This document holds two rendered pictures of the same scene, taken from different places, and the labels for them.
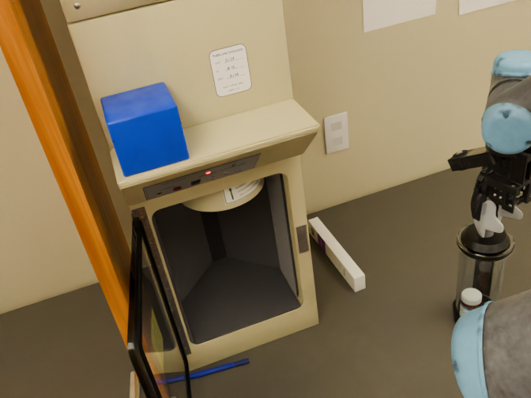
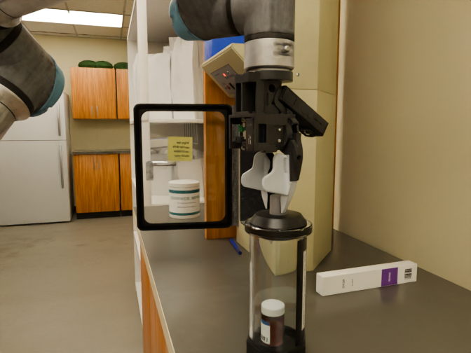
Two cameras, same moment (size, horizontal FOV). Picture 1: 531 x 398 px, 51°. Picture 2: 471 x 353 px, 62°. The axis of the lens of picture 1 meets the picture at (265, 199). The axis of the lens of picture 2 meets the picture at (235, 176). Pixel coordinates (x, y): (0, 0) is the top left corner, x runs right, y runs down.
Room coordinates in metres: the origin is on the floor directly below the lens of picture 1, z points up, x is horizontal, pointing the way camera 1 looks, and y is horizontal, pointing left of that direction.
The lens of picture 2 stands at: (0.72, -1.03, 1.32)
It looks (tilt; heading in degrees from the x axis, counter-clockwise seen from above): 7 degrees down; 86
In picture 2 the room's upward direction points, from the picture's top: straight up
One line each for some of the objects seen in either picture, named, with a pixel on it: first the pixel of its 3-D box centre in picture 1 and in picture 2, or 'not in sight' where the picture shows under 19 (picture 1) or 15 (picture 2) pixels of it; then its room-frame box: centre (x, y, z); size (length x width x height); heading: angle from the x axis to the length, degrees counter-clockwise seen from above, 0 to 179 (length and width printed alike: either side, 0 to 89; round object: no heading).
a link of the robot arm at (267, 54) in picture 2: not in sight; (270, 59); (0.81, -0.43, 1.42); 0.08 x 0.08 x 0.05
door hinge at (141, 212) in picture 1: (164, 291); (235, 167); (0.80, 0.22, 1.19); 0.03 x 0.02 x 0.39; 104
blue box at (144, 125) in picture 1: (144, 128); (224, 45); (0.76, 0.16, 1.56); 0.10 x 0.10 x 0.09; 14
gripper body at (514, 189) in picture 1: (507, 171); (265, 113); (0.80, -0.43, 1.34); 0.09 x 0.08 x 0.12; 29
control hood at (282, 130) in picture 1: (218, 163); (234, 74); (0.78, 0.07, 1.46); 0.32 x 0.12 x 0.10; 104
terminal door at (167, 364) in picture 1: (164, 358); (184, 167); (0.63, 0.21, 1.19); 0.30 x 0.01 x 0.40; 5
